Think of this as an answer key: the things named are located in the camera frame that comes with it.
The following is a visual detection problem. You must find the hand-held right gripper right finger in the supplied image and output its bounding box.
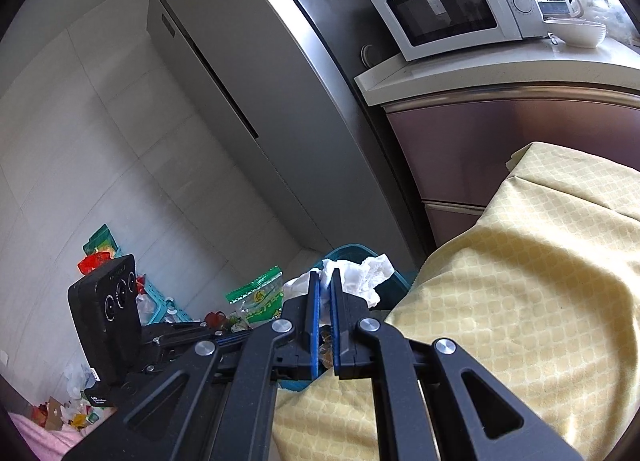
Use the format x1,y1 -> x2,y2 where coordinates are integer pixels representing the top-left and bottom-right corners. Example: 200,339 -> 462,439
330,266 -> 583,461

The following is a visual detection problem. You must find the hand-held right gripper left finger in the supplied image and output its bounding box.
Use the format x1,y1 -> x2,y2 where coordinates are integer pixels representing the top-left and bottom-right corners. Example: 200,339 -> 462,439
62,268 -> 323,461

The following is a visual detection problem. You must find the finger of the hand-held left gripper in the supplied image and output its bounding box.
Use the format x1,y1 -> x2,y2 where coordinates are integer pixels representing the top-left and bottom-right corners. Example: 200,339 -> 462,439
150,320 -> 258,348

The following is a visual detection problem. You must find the white tissue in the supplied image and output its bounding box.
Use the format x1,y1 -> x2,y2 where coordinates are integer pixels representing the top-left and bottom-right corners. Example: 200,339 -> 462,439
282,253 -> 396,309

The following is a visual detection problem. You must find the green clear snack packet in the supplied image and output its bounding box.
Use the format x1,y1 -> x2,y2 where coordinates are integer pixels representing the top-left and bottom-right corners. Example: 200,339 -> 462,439
225,265 -> 286,332

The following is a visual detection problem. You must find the blue plastic bin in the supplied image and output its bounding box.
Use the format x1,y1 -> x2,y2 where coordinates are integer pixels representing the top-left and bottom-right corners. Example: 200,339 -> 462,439
276,242 -> 420,393

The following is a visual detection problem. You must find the teal plastic basket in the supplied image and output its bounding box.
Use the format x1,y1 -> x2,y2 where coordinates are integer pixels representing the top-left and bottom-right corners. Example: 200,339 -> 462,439
135,273 -> 201,327

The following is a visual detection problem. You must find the red snack packet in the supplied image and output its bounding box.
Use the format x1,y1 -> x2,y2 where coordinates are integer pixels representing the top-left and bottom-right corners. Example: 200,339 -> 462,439
77,250 -> 118,276

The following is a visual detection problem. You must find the clear plastic bag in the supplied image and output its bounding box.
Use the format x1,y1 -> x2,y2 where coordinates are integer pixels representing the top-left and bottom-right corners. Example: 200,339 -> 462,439
62,363 -> 93,399

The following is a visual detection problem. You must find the green and orange packet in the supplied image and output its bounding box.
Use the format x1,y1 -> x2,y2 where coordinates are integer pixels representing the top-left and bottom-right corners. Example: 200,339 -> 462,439
82,224 -> 123,260

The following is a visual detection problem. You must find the pink cloth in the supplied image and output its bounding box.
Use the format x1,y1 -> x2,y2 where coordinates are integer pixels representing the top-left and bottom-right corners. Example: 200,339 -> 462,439
5,411 -> 101,461

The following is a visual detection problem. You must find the yellow patterned tablecloth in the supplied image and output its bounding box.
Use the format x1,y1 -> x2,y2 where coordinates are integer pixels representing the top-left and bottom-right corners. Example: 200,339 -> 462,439
271,141 -> 640,461

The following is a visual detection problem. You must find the brown kitchen counter cabinet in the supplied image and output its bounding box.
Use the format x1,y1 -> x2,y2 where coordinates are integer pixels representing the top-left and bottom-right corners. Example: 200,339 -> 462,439
354,36 -> 640,252

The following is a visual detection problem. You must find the silver refrigerator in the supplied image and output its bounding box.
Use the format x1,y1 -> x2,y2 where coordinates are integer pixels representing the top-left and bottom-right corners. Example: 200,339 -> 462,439
147,0 -> 421,274

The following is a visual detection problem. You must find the white plate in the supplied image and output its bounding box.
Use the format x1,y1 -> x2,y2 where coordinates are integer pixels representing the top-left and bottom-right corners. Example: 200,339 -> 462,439
361,44 -> 396,67

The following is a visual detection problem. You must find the white microwave oven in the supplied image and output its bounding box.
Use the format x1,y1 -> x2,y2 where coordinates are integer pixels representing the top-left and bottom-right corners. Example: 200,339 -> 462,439
368,0 -> 548,62

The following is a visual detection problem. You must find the white ceramic bowl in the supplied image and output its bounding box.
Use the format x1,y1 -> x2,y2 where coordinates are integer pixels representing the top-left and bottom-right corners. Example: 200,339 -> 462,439
544,18 -> 607,48

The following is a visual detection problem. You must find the glass electric kettle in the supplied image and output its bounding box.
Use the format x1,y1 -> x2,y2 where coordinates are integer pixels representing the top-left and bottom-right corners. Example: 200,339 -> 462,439
537,0 -> 586,19

